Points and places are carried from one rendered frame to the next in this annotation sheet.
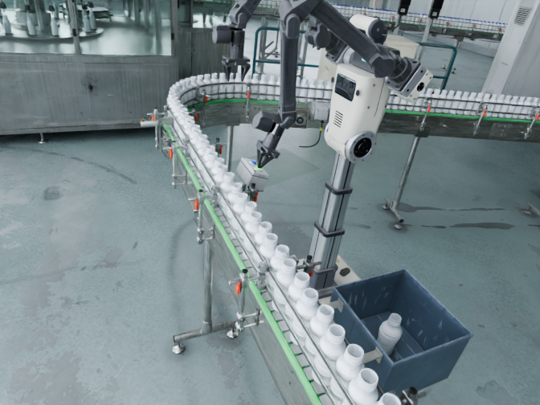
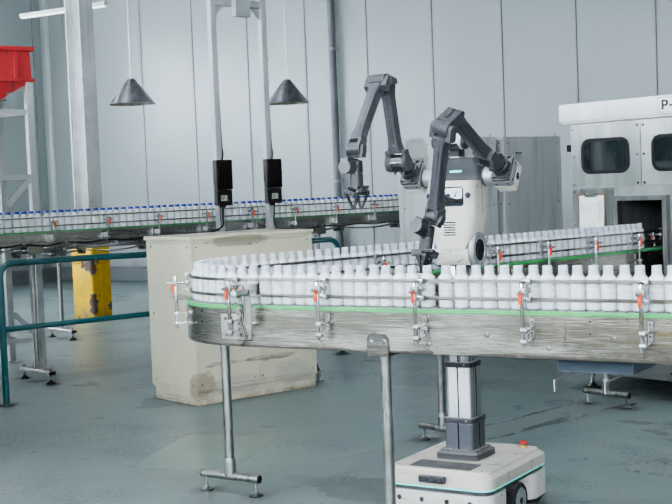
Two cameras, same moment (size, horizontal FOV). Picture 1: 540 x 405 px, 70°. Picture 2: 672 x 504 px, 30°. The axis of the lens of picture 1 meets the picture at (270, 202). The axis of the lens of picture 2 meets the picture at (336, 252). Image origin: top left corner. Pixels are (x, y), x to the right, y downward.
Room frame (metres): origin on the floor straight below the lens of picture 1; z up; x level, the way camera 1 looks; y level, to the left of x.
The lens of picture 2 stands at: (-2.84, 2.96, 1.49)
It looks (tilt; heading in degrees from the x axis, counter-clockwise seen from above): 3 degrees down; 330
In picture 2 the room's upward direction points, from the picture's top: 2 degrees counter-clockwise
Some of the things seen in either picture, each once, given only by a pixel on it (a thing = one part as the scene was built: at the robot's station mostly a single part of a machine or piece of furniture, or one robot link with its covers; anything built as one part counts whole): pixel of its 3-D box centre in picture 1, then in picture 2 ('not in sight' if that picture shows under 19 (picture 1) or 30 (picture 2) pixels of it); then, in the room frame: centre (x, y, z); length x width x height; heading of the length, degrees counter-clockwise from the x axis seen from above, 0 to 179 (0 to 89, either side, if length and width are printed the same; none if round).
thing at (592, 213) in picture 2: not in sight; (591, 216); (3.75, -2.93, 1.22); 0.23 x 0.04 x 0.32; 10
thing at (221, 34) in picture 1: (228, 27); (351, 159); (1.65, 0.25, 1.60); 0.12 x 0.09 x 0.12; 118
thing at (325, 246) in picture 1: (323, 255); (464, 404); (1.71, -0.33, 0.49); 0.13 x 0.13 x 0.40; 28
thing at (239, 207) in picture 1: (240, 215); (461, 286); (1.12, 0.09, 1.08); 0.06 x 0.06 x 0.17
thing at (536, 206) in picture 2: not in sight; (516, 235); (6.54, -4.50, 0.96); 0.82 x 0.50 x 1.91; 100
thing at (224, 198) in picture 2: (404, 1); (221, 184); (7.19, -1.75, 1.55); 0.17 x 0.15 x 0.42; 100
